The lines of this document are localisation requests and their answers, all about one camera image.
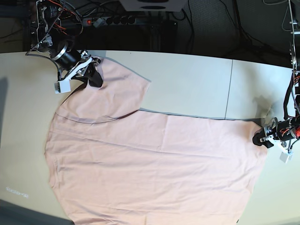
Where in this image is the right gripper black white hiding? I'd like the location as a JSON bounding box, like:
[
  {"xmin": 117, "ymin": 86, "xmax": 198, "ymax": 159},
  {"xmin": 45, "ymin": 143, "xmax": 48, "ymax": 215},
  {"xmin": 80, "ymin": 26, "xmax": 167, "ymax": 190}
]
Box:
[{"xmin": 51, "ymin": 44, "xmax": 103, "ymax": 88}]

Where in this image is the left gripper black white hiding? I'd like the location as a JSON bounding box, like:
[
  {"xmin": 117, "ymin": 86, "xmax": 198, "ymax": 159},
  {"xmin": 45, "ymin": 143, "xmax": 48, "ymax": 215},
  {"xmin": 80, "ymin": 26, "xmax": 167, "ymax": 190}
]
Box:
[{"xmin": 252, "ymin": 117, "xmax": 300, "ymax": 148}]

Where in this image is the pink T-shirt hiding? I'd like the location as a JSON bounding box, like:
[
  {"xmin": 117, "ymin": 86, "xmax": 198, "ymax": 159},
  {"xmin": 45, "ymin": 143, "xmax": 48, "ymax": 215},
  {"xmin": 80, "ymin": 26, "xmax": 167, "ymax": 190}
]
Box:
[{"xmin": 45, "ymin": 59, "xmax": 267, "ymax": 225}]

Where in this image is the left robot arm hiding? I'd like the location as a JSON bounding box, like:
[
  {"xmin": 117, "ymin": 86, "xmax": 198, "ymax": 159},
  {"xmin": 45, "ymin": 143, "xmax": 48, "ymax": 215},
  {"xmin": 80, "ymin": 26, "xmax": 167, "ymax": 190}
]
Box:
[{"xmin": 252, "ymin": 0, "xmax": 300, "ymax": 153}]

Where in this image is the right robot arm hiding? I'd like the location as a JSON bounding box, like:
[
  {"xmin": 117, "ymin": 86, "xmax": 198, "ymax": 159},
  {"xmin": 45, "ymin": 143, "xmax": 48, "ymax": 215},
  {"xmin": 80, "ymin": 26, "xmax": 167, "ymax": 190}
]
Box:
[{"xmin": 25, "ymin": 0, "xmax": 103, "ymax": 93}]

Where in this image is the white power strip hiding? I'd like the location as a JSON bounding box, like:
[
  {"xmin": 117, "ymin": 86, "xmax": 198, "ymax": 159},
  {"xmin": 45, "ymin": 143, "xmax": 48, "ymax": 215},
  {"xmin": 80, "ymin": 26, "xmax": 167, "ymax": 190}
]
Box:
[{"xmin": 82, "ymin": 16, "xmax": 136, "ymax": 28}]

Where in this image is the white box under table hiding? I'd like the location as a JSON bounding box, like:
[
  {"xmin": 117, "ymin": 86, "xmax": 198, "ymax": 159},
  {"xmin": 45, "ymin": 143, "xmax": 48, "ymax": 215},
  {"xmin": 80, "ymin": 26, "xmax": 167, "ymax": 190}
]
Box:
[{"xmin": 119, "ymin": 0, "xmax": 188, "ymax": 12}]

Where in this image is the black table leg column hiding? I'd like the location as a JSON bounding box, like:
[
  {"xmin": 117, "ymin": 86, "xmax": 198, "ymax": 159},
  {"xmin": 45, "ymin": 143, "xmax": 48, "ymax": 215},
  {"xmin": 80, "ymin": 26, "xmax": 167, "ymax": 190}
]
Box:
[{"xmin": 150, "ymin": 20, "xmax": 178, "ymax": 53}]

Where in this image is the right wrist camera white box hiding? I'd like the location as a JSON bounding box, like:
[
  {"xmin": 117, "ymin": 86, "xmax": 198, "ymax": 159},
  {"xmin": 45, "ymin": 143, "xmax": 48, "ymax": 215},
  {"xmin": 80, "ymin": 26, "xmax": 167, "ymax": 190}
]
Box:
[{"xmin": 54, "ymin": 80, "xmax": 71, "ymax": 94}]

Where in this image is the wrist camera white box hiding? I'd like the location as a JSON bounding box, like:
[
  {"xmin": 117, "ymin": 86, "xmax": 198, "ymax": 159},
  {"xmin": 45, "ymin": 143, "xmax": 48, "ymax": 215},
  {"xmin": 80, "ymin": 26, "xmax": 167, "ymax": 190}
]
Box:
[
  {"xmin": 54, "ymin": 80, "xmax": 71, "ymax": 94},
  {"xmin": 280, "ymin": 151, "xmax": 293, "ymax": 164}
]

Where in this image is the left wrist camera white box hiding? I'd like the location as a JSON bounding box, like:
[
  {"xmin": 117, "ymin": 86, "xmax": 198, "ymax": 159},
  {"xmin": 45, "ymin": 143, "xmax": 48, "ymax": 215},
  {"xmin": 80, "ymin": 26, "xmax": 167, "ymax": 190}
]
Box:
[{"xmin": 280, "ymin": 151, "xmax": 293, "ymax": 164}]

